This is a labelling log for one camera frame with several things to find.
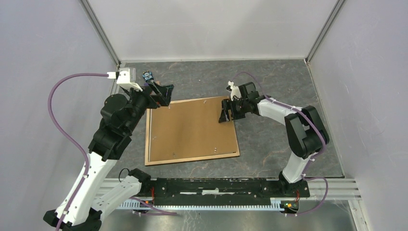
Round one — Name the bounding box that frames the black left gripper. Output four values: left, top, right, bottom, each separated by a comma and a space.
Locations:
123, 79, 174, 133

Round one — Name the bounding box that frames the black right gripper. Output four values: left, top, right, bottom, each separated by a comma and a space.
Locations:
218, 97, 248, 123

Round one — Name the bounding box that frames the brown backing board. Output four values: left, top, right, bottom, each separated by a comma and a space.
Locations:
149, 96, 240, 163

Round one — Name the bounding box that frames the wooden picture frame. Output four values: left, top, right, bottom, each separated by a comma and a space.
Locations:
144, 96, 241, 167

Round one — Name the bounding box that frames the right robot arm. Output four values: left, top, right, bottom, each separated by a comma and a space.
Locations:
218, 81, 330, 196

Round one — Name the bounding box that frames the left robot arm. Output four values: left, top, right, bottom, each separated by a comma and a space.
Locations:
43, 81, 174, 231

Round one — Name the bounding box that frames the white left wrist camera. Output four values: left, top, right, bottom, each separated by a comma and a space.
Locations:
107, 67, 143, 91

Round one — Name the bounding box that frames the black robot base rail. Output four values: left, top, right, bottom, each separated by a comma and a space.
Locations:
137, 178, 310, 206

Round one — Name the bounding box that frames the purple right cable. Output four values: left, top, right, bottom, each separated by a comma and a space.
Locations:
232, 71, 329, 216

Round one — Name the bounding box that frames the purple cable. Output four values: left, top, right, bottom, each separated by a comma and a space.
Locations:
232, 71, 329, 216
47, 73, 109, 231

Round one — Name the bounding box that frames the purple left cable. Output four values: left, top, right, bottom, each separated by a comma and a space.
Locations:
47, 73, 109, 231

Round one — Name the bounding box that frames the white toothed cable duct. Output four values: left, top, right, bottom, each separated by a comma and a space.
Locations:
117, 199, 299, 212

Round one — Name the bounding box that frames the left aluminium corner post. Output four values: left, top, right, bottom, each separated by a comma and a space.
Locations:
79, 0, 121, 67

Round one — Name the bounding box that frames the aluminium corner post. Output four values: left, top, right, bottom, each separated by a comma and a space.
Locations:
79, 0, 121, 67
305, 0, 346, 65

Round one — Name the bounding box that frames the right aluminium corner post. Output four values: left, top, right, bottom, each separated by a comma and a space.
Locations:
305, 0, 346, 65

